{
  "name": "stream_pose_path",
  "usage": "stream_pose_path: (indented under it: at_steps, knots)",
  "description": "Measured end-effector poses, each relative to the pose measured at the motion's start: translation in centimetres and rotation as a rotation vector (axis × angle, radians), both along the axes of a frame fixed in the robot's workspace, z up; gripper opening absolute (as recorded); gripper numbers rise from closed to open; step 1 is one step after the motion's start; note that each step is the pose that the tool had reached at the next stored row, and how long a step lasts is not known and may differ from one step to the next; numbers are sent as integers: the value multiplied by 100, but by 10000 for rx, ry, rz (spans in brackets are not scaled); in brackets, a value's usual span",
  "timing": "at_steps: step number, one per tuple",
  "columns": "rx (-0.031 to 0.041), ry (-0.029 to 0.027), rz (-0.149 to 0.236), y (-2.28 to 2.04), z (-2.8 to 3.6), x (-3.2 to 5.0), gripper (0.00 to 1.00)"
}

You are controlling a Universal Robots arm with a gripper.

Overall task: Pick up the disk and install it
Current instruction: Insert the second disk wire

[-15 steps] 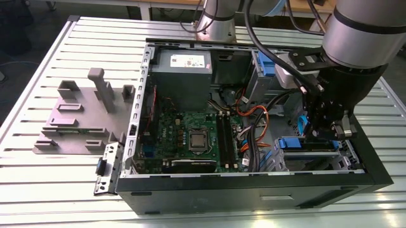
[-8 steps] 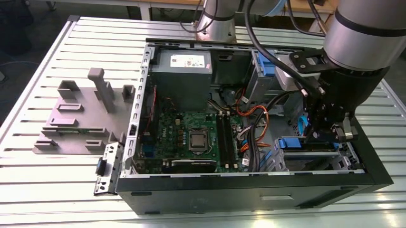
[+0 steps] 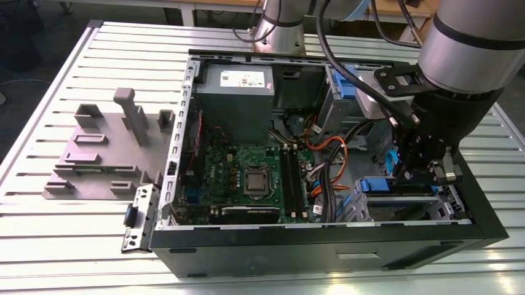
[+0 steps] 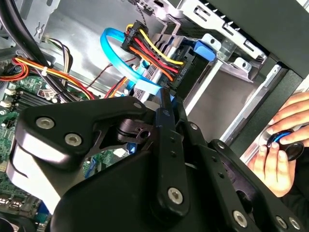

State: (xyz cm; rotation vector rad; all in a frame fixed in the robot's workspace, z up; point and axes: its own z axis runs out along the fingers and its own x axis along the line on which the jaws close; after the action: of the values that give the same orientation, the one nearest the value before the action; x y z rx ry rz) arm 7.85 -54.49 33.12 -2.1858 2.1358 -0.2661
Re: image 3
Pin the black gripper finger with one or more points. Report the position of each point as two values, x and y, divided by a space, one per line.
445 169
411 172

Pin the hard disk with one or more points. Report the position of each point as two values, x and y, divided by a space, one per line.
375 186

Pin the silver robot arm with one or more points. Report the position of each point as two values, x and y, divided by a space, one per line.
471 46

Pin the metal disk bay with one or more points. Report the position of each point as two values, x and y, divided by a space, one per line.
395 201

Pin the metal optical drive cage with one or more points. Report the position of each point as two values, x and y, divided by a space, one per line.
340 113

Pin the blue plastic drive latch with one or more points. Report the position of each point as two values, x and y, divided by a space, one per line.
348 92

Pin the RAM slot white clips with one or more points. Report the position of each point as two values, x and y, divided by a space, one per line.
288 181
299 181

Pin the silver CPU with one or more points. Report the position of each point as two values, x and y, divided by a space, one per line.
256 181

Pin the wooden desk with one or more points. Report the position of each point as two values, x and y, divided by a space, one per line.
391 10

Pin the black PC case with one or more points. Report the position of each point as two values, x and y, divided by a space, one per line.
287 252

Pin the CPU socket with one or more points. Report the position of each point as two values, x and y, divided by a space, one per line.
247 192

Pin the green motherboard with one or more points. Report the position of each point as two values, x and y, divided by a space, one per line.
246 153

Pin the black graphics card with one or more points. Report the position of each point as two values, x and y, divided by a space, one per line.
250 213

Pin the grey power supply unit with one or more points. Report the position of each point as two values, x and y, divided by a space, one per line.
234 116

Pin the blue VGA port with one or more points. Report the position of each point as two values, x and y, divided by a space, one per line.
192 196

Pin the green RAM stick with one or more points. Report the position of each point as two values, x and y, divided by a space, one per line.
107 168

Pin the grey parts rack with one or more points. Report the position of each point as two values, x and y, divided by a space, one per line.
101 147

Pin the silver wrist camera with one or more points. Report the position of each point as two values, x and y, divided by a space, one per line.
380 98

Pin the silver hinged case bracket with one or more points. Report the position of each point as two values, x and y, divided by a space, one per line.
143 196

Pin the blue bracket latch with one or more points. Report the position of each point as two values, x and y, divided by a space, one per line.
131 215

